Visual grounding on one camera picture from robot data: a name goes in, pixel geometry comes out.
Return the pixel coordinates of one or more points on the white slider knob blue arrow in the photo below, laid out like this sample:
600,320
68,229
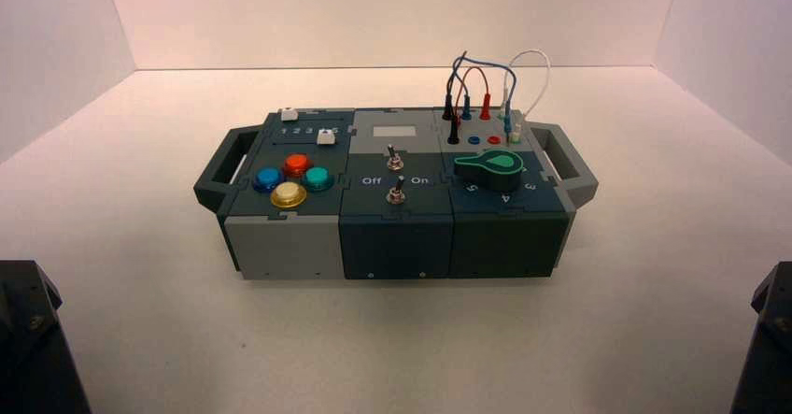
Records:
288,114
325,137

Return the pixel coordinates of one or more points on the yellow round push button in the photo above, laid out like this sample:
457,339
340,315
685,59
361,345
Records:
288,195

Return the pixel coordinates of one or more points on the grey and green control box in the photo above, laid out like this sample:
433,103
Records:
396,238

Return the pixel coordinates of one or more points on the black green rotary knob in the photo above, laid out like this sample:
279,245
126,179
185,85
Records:
495,174

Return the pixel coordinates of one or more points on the white rectangular display window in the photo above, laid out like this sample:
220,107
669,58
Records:
394,131

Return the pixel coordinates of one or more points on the silver metal toggle switch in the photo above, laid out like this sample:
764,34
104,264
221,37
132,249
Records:
395,196
393,162

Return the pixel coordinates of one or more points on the blue round push button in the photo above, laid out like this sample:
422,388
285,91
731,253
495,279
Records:
268,179

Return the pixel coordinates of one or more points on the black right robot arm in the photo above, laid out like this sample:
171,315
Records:
767,349

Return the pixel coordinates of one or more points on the red round push button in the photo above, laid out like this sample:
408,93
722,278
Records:
297,164

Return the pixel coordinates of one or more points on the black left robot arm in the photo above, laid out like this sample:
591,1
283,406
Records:
31,349

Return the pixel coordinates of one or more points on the green round push button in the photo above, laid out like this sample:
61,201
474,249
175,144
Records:
318,179

